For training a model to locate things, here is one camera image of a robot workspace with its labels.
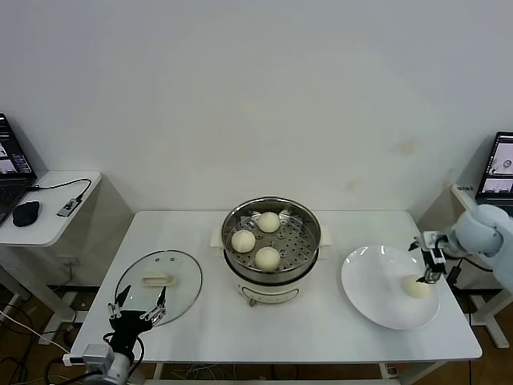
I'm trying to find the cream electric cooker pot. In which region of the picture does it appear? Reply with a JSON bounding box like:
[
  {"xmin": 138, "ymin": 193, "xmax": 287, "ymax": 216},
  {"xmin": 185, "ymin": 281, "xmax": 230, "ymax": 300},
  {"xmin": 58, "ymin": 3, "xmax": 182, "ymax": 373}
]
[{"xmin": 210, "ymin": 224, "xmax": 333, "ymax": 309}]

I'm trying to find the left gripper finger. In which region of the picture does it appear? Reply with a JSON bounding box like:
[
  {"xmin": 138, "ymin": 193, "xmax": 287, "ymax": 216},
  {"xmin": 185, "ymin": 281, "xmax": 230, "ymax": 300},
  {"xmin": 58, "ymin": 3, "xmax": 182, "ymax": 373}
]
[
  {"xmin": 107, "ymin": 284, "xmax": 133, "ymax": 321},
  {"xmin": 139, "ymin": 285, "xmax": 168, "ymax": 326}
]

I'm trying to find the white side table with mouse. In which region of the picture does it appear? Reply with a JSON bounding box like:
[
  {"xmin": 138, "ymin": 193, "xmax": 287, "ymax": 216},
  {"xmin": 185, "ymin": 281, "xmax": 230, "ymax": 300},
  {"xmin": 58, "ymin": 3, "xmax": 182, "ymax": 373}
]
[{"xmin": 0, "ymin": 170, "xmax": 135, "ymax": 336}]

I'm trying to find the glass lid cream handle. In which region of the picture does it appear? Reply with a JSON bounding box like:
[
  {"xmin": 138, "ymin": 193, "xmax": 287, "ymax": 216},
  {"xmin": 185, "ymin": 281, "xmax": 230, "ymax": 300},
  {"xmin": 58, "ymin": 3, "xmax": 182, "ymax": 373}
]
[{"xmin": 115, "ymin": 250, "xmax": 203, "ymax": 326}]

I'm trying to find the laptop showing camera views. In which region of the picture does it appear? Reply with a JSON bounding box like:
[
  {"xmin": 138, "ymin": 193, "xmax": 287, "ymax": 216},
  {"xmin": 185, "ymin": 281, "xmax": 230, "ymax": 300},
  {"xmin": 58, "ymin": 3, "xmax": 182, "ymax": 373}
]
[{"xmin": 475, "ymin": 131, "xmax": 513, "ymax": 209}]

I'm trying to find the beige floor cable bundle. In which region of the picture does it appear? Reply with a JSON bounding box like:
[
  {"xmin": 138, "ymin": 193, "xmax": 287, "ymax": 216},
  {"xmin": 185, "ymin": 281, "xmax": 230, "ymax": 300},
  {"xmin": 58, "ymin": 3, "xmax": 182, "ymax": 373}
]
[{"xmin": 168, "ymin": 363, "xmax": 229, "ymax": 380}]

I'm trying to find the black floor cable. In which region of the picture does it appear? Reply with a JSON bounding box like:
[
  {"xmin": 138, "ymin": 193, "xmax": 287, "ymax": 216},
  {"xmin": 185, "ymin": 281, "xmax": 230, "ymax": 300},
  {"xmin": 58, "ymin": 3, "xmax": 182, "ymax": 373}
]
[{"xmin": 0, "ymin": 302, "xmax": 41, "ymax": 334}]

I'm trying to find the white round plate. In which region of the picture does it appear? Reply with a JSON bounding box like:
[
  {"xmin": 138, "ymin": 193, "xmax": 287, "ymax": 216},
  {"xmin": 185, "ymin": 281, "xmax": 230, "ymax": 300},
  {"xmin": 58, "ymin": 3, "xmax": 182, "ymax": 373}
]
[{"xmin": 341, "ymin": 245, "xmax": 441, "ymax": 331}]

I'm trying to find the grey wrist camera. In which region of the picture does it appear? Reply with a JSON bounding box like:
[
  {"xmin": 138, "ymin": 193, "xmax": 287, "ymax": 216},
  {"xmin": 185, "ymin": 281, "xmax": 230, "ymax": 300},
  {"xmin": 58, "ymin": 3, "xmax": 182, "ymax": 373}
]
[
  {"xmin": 82, "ymin": 343, "xmax": 115, "ymax": 368},
  {"xmin": 422, "ymin": 230, "xmax": 444, "ymax": 250}
]

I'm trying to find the stainless steel steamer basket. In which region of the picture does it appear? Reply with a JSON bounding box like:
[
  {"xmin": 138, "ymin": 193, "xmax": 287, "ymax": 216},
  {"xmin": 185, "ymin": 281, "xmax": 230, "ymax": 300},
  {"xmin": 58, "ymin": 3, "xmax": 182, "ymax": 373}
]
[{"xmin": 220, "ymin": 196, "xmax": 322, "ymax": 274}]

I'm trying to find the white steamed baozi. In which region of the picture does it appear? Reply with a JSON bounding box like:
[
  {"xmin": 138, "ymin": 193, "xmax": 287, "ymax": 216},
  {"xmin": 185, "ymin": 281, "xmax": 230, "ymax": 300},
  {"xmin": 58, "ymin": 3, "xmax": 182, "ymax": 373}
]
[
  {"xmin": 254, "ymin": 246, "xmax": 281, "ymax": 272},
  {"xmin": 231, "ymin": 229, "xmax": 257, "ymax": 253},
  {"xmin": 256, "ymin": 212, "xmax": 280, "ymax": 233},
  {"xmin": 401, "ymin": 274, "xmax": 431, "ymax": 299}
]

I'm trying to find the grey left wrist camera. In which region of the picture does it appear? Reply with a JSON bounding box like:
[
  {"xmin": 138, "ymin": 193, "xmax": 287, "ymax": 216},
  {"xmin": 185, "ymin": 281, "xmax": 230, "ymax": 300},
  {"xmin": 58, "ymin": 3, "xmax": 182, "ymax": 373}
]
[{"xmin": 82, "ymin": 343, "xmax": 115, "ymax": 368}]

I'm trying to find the white floor cable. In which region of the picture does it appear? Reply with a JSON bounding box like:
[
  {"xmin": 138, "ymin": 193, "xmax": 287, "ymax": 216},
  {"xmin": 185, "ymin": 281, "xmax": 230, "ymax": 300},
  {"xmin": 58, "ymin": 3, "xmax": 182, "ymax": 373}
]
[{"xmin": 0, "ymin": 310, "xmax": 71, "ymax": 355}]

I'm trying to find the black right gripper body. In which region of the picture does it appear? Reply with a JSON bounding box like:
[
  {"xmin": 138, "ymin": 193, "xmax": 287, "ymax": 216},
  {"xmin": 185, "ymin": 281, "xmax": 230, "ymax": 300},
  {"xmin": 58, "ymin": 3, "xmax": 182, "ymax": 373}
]
[{"xmin": 422, "ymin": 247, "xmax": 447, "ymax": 277}]

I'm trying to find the black computer mouse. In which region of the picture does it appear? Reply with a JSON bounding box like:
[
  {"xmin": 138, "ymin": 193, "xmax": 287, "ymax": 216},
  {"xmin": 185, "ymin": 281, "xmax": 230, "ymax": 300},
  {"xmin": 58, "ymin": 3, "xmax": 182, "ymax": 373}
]
[{"xmin": 10, "ymin": 201, "xmax": 41, "ymax": 228}]

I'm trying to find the black power adapter cable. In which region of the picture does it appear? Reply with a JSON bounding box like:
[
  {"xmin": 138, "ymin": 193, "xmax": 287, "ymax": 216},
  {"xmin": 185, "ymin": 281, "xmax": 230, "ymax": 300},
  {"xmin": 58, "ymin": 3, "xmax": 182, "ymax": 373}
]
[{"xmin": 448, "ymin": 258, "xmax": 464, "ymax": 286}]

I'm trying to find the black usb hub cable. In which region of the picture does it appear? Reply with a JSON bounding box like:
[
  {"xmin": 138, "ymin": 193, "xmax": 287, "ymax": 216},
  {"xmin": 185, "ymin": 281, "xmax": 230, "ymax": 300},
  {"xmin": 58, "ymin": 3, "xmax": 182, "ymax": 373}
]
[{"xmin": 26, "ymin": 178, "xmax": 92, "ymax": 202}]

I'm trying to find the black laptop dark screen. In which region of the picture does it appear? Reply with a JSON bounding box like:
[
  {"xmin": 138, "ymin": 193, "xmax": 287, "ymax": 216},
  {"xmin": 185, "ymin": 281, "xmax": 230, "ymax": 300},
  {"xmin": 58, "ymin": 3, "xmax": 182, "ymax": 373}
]
[{"xmin": 0, "ymin": 111, "xmax": 38, "ymax": 226}]

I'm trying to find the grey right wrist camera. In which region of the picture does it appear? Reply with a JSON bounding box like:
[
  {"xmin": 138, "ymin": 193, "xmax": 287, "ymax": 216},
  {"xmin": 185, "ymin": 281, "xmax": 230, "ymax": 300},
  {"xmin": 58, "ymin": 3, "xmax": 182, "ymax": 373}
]
[{"xmin": 422, "ymin": 230, "xmax": 444, "ymax": 250}]

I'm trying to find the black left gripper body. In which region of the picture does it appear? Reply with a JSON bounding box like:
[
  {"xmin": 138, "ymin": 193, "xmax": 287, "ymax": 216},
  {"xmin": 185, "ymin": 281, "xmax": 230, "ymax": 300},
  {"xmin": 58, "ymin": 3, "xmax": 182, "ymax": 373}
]
[{"xmin": 109, "ymin": 310, "xmax": 156, "ymax": 356}]

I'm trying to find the grey usb hub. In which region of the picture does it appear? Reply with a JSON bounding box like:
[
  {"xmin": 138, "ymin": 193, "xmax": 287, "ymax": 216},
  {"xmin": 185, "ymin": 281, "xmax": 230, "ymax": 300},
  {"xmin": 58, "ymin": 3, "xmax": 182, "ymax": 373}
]
[{"xmin": 55, "ymin": 197, "xmax": 79, "ymax": 219}]

